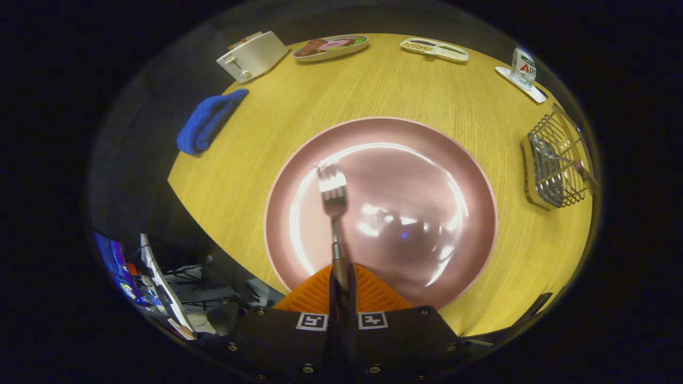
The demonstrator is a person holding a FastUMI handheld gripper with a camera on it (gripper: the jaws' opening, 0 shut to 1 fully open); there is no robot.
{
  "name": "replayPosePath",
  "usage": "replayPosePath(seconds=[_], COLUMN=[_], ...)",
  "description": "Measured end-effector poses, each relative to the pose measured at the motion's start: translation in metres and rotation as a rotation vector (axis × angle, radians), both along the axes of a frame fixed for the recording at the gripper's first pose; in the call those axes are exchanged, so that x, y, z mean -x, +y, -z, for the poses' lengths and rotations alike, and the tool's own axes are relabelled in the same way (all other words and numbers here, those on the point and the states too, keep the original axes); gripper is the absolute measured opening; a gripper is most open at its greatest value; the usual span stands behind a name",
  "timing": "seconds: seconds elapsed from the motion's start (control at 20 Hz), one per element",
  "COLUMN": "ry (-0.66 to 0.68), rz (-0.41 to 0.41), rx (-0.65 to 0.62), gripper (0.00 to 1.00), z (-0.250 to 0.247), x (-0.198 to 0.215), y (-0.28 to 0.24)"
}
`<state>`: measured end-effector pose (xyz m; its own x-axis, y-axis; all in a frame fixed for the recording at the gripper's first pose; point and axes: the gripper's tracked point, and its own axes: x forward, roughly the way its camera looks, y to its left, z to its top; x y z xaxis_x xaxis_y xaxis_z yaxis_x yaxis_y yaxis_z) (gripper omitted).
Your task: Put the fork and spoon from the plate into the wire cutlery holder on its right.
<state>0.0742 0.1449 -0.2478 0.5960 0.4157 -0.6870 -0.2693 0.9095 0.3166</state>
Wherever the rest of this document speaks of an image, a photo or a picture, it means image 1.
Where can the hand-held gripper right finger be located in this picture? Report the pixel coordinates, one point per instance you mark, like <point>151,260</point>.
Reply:
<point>349,330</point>

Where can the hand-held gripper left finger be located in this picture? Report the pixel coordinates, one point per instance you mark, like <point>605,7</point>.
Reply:
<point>333,330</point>

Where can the pink plate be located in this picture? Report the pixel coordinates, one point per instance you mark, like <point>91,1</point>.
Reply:
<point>416,176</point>

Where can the computer monitor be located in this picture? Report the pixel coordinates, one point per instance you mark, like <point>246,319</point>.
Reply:
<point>114,261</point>

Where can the blue folded cloth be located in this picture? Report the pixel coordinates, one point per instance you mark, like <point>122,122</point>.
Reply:
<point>208,120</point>

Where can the grey plate of toy food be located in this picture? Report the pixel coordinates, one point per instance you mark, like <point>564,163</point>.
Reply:
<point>331,54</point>

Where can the white toaster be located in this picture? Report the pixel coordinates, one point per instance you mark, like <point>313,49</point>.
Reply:
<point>256,56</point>

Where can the green toy vegetable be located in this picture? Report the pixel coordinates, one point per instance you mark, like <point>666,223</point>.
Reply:
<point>358,40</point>

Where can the white divided tray of beans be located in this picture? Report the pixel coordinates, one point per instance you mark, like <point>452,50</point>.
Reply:
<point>443,52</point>

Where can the white square coaster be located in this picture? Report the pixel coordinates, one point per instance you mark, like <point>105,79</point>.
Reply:
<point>533,93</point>

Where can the brown toast slice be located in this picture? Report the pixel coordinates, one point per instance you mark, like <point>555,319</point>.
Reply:
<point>246,39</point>

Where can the clear bottle with green label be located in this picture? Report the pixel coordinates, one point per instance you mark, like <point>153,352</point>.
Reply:
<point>523,69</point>

